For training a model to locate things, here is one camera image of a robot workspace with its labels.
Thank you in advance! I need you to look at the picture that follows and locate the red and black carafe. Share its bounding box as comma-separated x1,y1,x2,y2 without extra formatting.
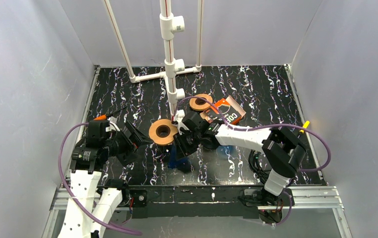
201,138,220,150

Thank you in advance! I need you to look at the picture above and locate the orange coffee filter package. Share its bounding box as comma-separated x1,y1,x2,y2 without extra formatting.
200,96,246,125

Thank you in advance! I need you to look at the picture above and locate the aluminium frame rail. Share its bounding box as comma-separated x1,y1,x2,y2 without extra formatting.
41,185,354,238

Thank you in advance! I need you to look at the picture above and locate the coiled black cable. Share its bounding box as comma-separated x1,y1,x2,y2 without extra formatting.
249,149,275,183

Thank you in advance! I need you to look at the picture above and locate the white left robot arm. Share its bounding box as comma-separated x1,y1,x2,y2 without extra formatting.
58,119,152,238

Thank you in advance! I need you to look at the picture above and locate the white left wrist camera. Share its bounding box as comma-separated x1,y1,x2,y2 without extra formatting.
108,117,120,131

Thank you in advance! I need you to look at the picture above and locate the blue glass dripper cone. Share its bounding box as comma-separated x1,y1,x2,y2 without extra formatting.
168,145,191,174

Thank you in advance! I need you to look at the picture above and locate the white PVC pipe stand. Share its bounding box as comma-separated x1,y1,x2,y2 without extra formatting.
103,0,204,120

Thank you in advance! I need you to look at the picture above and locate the wooden ring dripper holder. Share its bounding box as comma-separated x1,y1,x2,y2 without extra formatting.
149,119,178,146

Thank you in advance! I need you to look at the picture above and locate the yellow marker pen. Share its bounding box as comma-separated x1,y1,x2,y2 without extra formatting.
299,120,310,135

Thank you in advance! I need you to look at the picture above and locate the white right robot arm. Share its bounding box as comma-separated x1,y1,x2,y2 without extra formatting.
173,112,307,197

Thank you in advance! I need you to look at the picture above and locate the orange handled screwdriver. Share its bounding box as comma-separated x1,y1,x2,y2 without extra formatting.
93,107,127,120

